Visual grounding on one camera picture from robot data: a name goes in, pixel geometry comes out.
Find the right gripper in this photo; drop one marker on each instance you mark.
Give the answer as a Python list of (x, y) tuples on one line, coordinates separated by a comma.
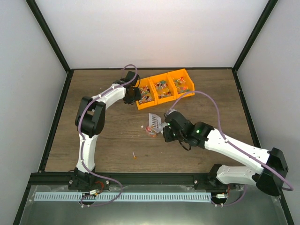
[(168, 138)]

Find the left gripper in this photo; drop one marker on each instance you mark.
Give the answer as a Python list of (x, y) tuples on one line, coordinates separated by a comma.
[(137, 97)]

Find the white slotted scoop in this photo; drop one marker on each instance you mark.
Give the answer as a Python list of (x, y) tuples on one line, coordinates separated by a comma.
[(155, 123)]

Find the clear plastic jar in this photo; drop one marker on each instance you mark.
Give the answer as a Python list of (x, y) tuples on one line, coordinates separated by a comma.
[(150, 130)]

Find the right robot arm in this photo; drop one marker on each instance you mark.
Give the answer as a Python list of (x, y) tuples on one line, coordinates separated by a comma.
[(262, 168)]

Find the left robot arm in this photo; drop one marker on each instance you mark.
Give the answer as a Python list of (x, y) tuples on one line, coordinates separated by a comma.
[(90, 118)]

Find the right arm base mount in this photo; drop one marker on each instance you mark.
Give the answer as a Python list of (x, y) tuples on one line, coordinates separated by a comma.
[(208, 181)]

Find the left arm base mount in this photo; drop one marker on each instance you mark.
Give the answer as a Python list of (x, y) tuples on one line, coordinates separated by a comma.
[(85, 181)]

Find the light blue cable duct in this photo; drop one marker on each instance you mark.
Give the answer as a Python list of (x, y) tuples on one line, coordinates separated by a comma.
[(197, 197)]

